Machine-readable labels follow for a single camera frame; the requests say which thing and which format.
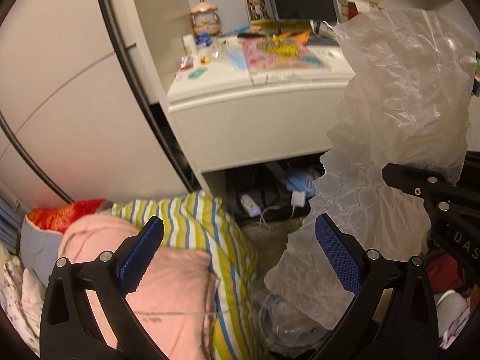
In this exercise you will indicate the pink cartoon picture book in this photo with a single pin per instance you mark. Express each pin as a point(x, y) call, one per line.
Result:
point(265, 54)

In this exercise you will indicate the white desk drawer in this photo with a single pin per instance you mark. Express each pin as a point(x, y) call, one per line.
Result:
point(260, 123)

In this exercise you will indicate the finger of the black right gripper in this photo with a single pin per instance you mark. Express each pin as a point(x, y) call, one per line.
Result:
point(416, 185)

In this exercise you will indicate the framed group photo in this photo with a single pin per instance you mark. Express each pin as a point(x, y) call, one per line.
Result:
point(256, 10)

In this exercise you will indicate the pink pillow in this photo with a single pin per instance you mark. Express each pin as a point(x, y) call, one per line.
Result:
point(174, 302)

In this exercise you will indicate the clear plastic bag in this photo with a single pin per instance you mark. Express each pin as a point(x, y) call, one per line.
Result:
point(407, 103)

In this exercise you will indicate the white power adapter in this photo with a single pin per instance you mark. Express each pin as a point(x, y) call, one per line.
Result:
point(298, 198)

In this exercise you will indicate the striped green yellow blanket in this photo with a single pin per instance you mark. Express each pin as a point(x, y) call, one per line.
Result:
point(198, 222)

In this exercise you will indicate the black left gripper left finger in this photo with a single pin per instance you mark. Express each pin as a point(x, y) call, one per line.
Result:
point(68, 327)

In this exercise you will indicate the red fabric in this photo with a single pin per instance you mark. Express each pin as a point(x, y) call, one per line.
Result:
point(59, 219)

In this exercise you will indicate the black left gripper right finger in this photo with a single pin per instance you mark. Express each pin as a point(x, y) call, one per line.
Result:
point(392, 314)

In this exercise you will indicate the red white cardboard box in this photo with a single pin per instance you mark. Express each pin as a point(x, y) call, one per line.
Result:
point(351, 8)

